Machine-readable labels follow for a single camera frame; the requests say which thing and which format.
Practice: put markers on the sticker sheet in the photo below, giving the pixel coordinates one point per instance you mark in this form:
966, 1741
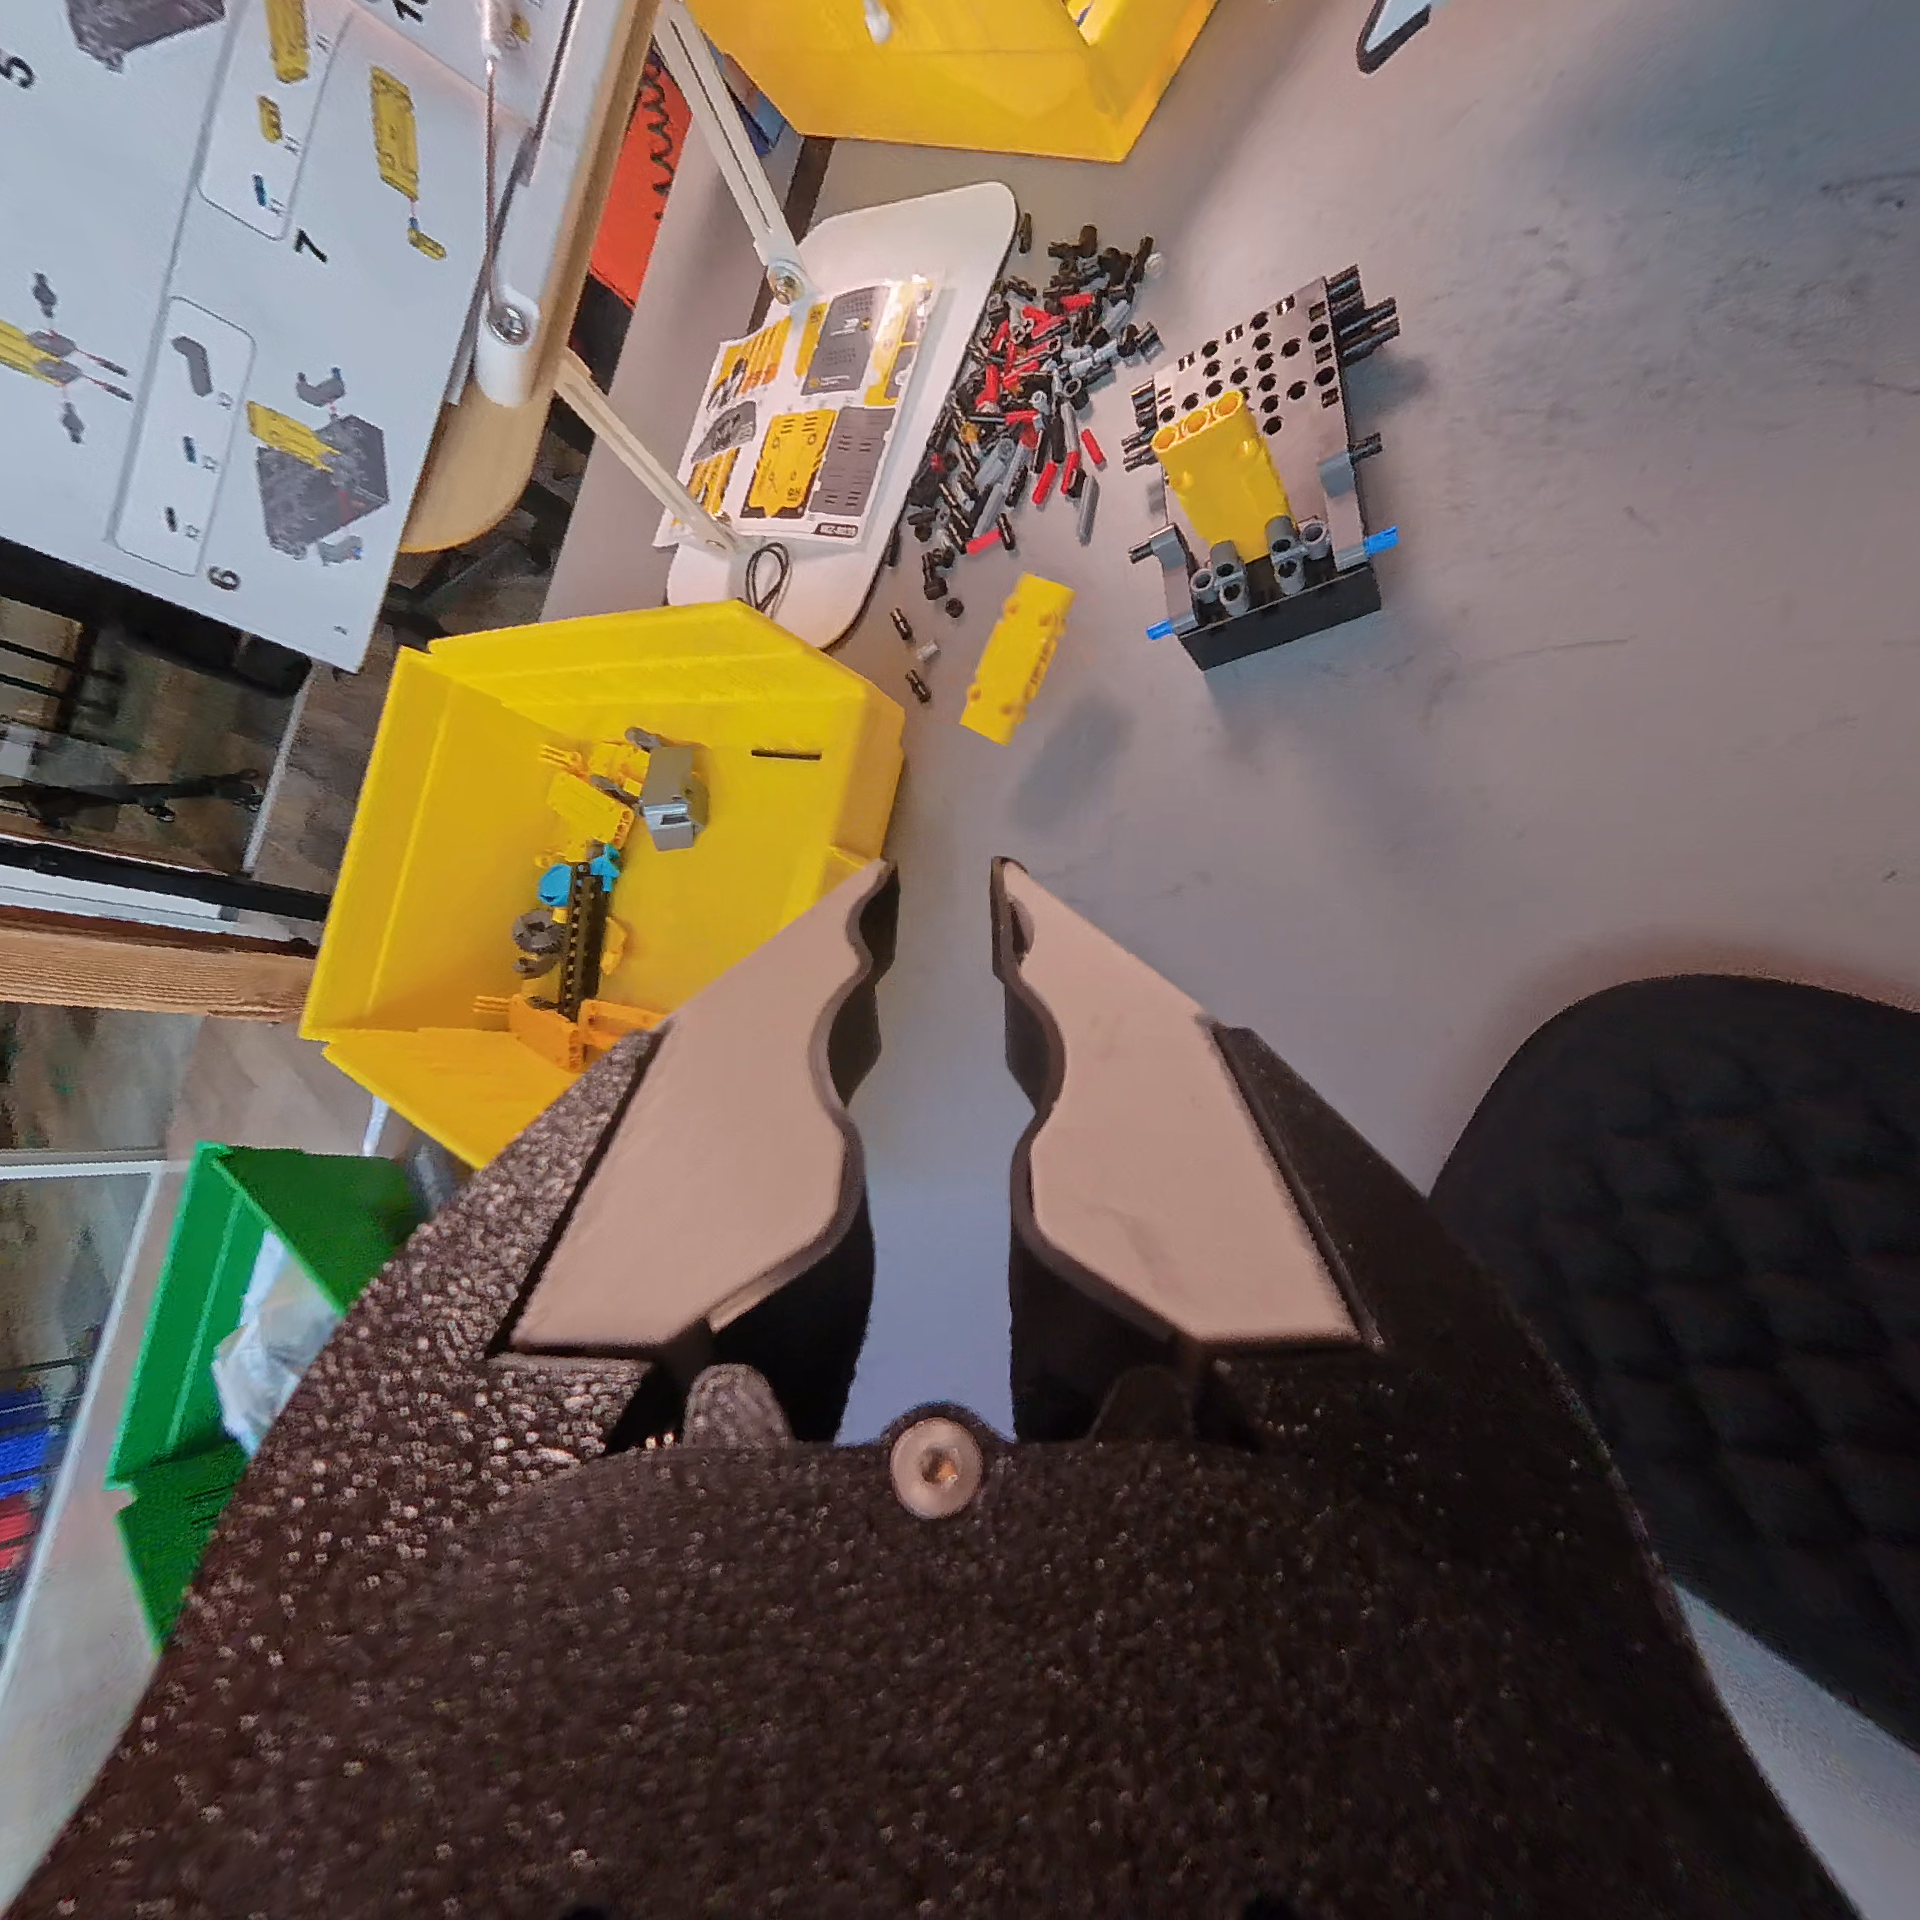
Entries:
803, 420

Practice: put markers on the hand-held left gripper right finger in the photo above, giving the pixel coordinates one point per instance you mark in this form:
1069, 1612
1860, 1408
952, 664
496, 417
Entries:
1172, 1171

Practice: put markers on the white stand base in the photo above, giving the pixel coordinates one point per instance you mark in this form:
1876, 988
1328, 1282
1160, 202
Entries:
902, 241

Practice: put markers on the green storage bin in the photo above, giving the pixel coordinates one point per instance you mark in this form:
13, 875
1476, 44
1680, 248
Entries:
273, 1292

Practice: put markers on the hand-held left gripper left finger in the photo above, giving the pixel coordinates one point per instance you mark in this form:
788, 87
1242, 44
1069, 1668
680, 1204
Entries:
693, 1171

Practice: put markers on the yellow lego panel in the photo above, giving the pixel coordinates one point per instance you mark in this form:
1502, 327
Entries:
1018, 661

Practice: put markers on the metal gooseneck page holder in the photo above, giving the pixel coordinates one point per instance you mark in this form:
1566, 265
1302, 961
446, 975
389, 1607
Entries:
505, 151

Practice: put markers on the black lego model yellow beam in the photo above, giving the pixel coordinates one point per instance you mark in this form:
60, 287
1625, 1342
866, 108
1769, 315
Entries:
1260, 452

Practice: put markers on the white document stand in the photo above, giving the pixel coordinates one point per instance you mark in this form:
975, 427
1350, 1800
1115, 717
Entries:
602, 180

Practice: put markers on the open lego instruction manual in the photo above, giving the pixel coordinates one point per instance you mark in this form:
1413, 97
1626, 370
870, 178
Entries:
182, 301

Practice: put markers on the yellow storage bin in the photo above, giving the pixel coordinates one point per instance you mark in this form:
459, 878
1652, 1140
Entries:
422, 901
962, 75

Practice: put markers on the heap of yellow lego parts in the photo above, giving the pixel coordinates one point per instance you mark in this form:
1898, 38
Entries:
586, 871

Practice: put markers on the pile of loose lego pieces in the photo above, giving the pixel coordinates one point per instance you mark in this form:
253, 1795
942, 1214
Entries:
1022, 420

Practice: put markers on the black mesh chair armrest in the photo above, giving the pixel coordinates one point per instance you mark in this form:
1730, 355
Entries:
1712, 1320

